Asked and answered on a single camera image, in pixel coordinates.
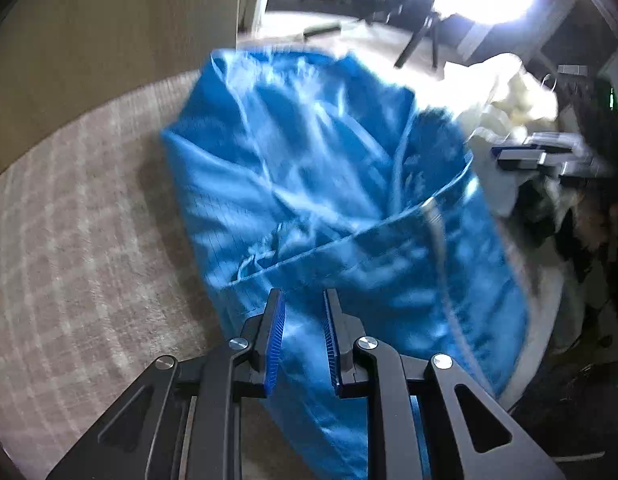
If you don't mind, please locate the blue garment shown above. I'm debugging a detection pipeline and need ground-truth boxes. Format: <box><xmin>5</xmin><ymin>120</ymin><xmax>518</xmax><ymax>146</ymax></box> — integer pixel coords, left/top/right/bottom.
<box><xmin>161</xmin><ymin>47</ymin><xmax>532</xmax><ymax>480</ymax></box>

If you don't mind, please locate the plaid blanket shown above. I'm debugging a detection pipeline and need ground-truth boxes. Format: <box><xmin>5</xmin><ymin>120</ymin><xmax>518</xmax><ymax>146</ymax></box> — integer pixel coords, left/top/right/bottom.
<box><xmin>0</xmin><ymin>25</ymin><xmax>544</xmax><ymax>441</ymax></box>

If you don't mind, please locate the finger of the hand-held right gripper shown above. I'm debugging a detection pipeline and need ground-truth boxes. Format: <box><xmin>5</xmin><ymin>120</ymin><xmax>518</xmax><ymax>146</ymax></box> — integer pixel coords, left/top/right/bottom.
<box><xmin>496</xmin><ymin>152</ymin><xmax>614</xmax><ymax>178</ymax></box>
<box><xmin>491</xmin><ymin>132</ymin><xmax>584</xmax><ymax>158</ymax></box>

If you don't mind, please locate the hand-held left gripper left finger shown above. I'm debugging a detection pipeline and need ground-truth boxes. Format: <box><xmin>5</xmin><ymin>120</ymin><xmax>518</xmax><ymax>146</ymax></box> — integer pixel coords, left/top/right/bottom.
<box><xmin>46</xmin><ymin>287</ymin><xmax>287</xmax><ymax>480</ymax></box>

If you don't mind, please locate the light wood panel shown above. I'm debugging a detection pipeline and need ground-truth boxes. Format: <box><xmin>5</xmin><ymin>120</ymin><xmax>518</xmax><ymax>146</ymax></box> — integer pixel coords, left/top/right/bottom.
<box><xmin>0</xmin><ymin>0</ymin><xmax>270</xmax><ymax>186</ymax></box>

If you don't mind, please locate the cream white garment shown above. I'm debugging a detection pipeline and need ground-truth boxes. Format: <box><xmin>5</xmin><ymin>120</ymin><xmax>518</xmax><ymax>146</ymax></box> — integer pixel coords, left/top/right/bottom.
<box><xmin>454</xmin><ymin>52</ymin><xmax>602</xmax><ymax>213</ymax></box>

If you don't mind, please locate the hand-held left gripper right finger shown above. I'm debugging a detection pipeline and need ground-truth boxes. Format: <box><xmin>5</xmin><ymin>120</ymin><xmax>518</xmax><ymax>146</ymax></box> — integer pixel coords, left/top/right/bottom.
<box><xmin>323</xmin><ymin>287</ymin><xmax>564</xmax><ymax>480</ymax></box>

